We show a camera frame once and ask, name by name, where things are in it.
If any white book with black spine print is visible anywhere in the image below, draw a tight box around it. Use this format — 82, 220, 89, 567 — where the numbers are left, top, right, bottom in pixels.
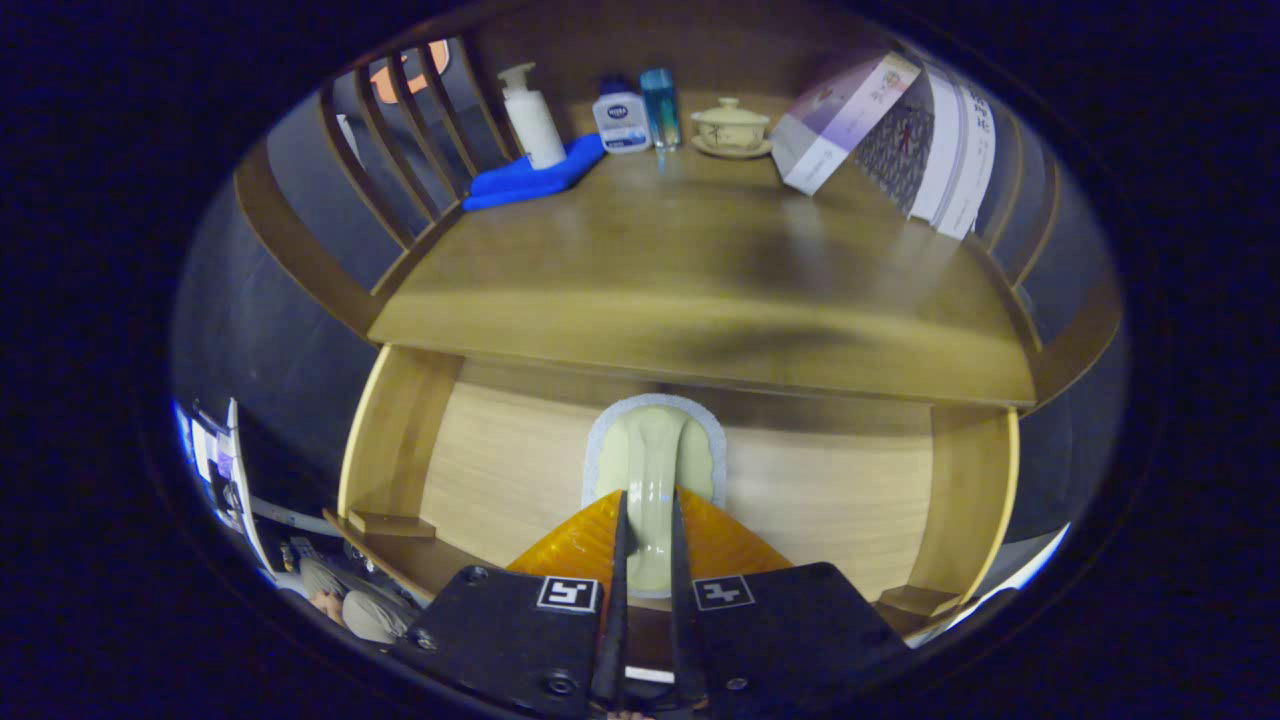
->
935, 70, 998, 241

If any brown wooden countertop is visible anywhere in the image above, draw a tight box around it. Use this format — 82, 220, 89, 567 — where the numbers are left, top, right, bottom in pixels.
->
368, 130, 1039, 406

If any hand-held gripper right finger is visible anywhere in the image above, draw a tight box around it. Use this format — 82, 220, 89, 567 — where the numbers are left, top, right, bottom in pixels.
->
668, 487, 911, 711

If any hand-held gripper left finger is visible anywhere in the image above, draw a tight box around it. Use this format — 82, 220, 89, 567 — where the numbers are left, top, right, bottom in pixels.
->
395, 490, 631, 716

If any beige lidded teacup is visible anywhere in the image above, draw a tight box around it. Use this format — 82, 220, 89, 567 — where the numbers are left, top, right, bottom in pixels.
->
690, 97, 773, 159

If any blue folded cloth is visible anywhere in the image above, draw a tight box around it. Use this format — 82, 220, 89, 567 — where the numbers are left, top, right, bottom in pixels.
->
462, 133, 607, 212

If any purple and white book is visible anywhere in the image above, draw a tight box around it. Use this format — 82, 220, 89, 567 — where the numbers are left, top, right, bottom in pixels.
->
770, 52, 921, 196

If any beige scrub brush grey pad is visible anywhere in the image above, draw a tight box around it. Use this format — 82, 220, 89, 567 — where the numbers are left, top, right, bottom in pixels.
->
582, 393, 728, 601

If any white bottle with blue cap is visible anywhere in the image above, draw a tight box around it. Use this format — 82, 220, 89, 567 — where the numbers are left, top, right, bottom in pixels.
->
592, 75, 653, 154

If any person's leg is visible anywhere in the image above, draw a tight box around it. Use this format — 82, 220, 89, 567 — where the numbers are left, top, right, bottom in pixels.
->
298, 555, 421, 644

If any slim teal bottle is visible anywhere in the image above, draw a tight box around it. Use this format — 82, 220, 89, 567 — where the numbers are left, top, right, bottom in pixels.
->
640, 68, 683, 151

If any white pump bottle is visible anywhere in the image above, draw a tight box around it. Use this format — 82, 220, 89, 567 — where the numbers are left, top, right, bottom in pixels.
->
498, 62, 568, 171

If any brown wooden drawer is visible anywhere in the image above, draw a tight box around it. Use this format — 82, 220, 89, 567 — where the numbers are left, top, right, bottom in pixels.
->
338, 343, 1021, 641

